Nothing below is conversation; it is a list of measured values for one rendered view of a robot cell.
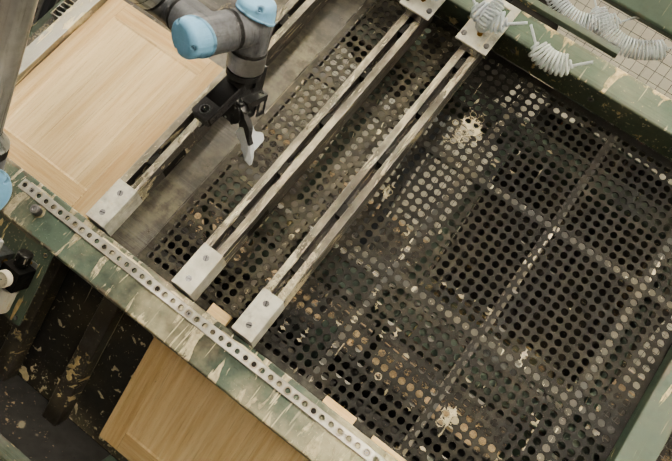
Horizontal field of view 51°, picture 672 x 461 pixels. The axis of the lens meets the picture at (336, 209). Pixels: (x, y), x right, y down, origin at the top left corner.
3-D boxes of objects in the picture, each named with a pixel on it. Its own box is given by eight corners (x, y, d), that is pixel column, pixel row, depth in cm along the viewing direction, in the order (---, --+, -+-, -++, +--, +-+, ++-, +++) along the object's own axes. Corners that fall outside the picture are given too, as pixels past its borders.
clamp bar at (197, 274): (170, 283, 179) (149, 255, 157) (430, -17, 215) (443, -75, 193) (200, 306, 177) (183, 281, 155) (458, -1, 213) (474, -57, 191)
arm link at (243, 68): (249, 66, 132) (218, 44, 135) (245, 85, 135) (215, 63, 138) (275, 54, 137) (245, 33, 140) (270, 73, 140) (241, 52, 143)
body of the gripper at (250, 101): (264, 117, 149) (275, 70, 141) (236, 132, 143) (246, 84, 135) (237, 97, 151) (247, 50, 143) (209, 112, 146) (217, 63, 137)
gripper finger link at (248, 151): (274, 156, 150) (262, 115, 147) (255, 168, 146) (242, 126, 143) (263, 156, 152) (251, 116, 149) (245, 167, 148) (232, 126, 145)
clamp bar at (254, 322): (228, 328, 175) (215, 305, 153) (483, 15, 211) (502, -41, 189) (259, 352, 173) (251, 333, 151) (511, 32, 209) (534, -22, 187)
